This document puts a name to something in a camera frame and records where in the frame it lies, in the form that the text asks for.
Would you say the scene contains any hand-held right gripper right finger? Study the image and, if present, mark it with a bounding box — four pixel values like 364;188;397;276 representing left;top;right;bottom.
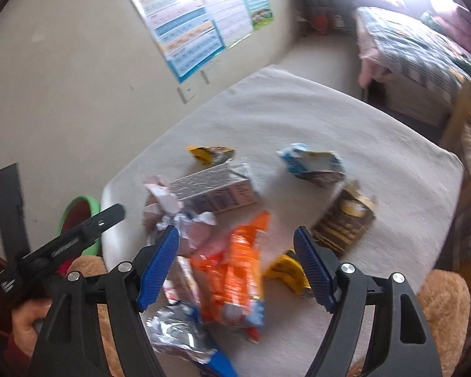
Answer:
293;226;444;377

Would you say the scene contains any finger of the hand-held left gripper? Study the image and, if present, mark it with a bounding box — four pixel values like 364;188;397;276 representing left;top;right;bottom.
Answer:
0;163;31;264
21;203;126;273

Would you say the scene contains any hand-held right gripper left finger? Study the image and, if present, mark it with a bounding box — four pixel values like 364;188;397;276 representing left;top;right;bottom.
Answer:
27;225;181;377

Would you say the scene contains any green red trash bin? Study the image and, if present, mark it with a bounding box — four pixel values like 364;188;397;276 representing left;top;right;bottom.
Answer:
58;195;103;262

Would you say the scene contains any pink white paper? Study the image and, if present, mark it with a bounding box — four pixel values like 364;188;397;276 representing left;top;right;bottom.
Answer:
157;210;236;262

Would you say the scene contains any orange snack bag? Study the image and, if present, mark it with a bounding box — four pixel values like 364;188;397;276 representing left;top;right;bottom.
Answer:
189;210;272;341

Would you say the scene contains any yellow snack wrapper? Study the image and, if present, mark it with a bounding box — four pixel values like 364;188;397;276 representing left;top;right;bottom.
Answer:
186;145;236;166
263;249;313;300

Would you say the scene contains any person's left hand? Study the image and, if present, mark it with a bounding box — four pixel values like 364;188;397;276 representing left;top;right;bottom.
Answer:
11;299;55;358

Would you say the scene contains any pink white flat wrapper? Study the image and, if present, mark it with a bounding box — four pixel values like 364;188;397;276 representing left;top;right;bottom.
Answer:
163;256;202;312

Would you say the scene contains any brown gold snack wrapper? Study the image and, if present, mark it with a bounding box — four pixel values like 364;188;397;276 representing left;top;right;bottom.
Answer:
310;181;378;254

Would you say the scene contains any silver blue foil wrapper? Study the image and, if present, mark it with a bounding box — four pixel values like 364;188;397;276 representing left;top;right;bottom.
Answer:
147;302;240;377

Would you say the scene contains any pink crumpled wrapper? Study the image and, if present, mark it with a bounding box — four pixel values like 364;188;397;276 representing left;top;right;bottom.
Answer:
141;175;189;240

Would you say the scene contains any grey carton box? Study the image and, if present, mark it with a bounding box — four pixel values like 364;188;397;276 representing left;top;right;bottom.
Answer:
167;163;260;215

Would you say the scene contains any blue white crumpled wrapper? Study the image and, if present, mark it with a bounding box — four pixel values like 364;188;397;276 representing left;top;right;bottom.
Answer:
277;143;347;186

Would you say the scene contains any wooden chair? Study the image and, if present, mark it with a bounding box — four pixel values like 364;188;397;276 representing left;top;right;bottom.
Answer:
439;80;471;221

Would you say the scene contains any bed with patterned blanket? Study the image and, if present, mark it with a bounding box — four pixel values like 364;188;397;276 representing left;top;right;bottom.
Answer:
355;6;471;126

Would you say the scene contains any dark storage shelf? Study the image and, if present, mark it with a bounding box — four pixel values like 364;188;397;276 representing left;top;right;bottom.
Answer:
290;0;359;37

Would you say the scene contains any blue framed wall poster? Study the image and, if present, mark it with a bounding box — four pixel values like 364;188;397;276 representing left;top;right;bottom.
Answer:
121;0;227;84

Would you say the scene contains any white pink wall poster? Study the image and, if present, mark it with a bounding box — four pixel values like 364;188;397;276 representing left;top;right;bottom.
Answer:
188;0;257;48

